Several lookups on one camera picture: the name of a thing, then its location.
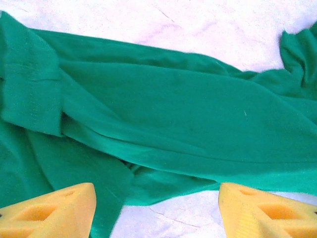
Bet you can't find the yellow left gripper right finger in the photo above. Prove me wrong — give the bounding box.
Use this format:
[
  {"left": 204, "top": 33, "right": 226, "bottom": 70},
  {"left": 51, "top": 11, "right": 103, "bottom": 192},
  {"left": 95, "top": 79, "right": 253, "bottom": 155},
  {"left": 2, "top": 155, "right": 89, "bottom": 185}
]
[{"left": 218, "top": 182, "right": 317, "bottom": 238}]

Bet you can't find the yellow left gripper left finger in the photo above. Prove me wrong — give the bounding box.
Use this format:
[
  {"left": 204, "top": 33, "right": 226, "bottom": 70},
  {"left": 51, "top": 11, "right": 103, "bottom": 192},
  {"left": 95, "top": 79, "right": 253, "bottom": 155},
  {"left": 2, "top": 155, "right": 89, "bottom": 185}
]
[{"left": 0, "top": 182, "right": 98, "bottom": 238}]

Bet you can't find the green t-shirt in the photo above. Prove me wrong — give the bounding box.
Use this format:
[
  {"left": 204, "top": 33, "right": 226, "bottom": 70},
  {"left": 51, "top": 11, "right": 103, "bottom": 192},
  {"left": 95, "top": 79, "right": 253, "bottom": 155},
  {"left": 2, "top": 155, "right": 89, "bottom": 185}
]
[{"left": 0, "top": 11, "right": 317, "bottom": 238}]

